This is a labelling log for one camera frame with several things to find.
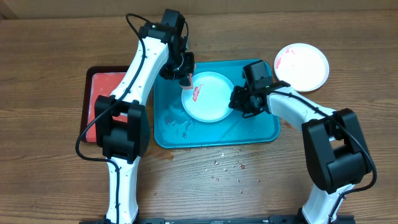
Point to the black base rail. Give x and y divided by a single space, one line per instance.
214 221

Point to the teal plastic tray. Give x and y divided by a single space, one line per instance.
175 128

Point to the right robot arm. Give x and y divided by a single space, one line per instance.
337 157

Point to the dark red water tray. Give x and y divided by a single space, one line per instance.
100 81

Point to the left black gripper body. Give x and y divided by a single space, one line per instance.
181 66

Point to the light blue plate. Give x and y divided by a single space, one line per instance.
208 100

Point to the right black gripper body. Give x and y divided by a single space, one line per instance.
242 103

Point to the white plate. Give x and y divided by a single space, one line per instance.
303 66

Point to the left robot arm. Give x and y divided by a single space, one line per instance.
121 122

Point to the dark green sponge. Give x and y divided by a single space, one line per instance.
186 83

